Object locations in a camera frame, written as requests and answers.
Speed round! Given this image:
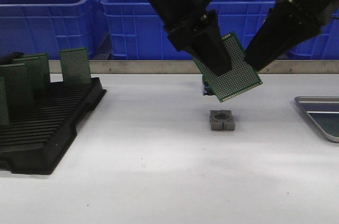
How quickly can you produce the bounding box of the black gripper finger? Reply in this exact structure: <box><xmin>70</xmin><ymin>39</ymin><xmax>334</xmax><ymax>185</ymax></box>
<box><xmin>244</xmin><ymin>0</ymin><xmax>322</xmax><ymax>71</ymax></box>
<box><xmin>189</xmin><ymin>10</ymin><xmax>231</xmax><ymax>76</ymax></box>
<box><xmin>164</xmin><ymin>22</ymin><xmax>199</xmax><ymax>57</ymax></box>

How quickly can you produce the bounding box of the green perfboard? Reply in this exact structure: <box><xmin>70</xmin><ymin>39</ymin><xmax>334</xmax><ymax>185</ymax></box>
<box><xmin>1</xmin><ymin>77</ymin><xmax>10</xmax><ymax>127</ymax></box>
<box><xmin>193</xmin><ymin>32</ymin><xmax>262</xmax><ymax>102</ymax></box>
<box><xmin>59</xmin><ymin>47</ymin><xmax>92</xmax><ymax>86</ymax></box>
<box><xmin>12</xmin><ymin>53</ymin><xmax>50</xmax><ymax>97</ymax></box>
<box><xmin>1</xmin><ymin>63</ymin><xmax>34</xmax><ymax>107</ymax></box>
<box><xmin>310</xmin><ymin>113</ymin><xmax>338</xmax><ymax>137</ymax></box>

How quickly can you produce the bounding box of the green perfboard front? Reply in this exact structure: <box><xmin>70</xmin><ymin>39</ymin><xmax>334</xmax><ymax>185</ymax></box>
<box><xmin>310</xmin><ymin>113</ymin><xmax>338</xmax><ymax>137</ymax></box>

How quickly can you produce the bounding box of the silver metal tray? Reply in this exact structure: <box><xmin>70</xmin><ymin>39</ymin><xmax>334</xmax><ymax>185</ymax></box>
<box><xmin>295</xmin><ymin>96</ymin><xmax>338</xmax><ymax>143</ymax></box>

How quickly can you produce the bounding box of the black slotted board rack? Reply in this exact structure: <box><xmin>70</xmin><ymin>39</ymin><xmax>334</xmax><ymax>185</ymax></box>
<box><xmin>1</xmin><ymin>77</ymin><xmax>106</xmax><ymax>175</ymax></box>

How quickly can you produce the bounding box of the blue plastic crate right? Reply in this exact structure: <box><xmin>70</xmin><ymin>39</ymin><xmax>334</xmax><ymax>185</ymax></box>
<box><xmin>286</xmin><ymin>10</ymin><xmax>338</xmax><ymax>60</ymax></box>

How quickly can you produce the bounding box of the blue plastic crate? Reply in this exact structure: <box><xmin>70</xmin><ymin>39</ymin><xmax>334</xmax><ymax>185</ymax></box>
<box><xmin>101</xmin><ymin>0</ymin><xmax>275</xmax><ymax>60</ymax></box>
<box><xmin>286</xmin><ymin>10</ymin><xmax>338</xmax><ymax>60</ymax></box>
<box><xmin>1</xmin><ymin>0</ymin><xmax>108</xmax><ymax>59</ymax></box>

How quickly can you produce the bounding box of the blue plastic crate centre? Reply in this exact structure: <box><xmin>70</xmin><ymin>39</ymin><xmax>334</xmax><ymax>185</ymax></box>
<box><xmin>101</xmin><ymin>0</ymin><xmax>275</xmax><ymax>60</ymax></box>

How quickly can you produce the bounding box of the red emergency stop button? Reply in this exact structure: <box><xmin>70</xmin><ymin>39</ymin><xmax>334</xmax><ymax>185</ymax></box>
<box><xmin>202</xmin><ymin>76</ymin><xmax>215</xmax><ymax>96</ymax></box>

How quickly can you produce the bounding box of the grey metal clamp block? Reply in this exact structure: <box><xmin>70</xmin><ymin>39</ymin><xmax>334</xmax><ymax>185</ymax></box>
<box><xmin>210</xmin><ymin>110</ymin><xmax>235</xmax><ymax>131</ymax></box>

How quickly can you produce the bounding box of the blue plastic crate left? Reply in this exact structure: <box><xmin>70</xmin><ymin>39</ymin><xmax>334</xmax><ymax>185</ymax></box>
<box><xmin>1</xmin><ymin>0</ymin><xmax>108</xmax><ymax>59</ymax></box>

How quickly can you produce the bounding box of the steel table edge rail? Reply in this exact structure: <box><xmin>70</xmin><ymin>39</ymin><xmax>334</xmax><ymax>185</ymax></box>
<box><xmin>48</xmin><ymin>59</ymin><xmax>339</xmax><ymax>75</ymax></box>

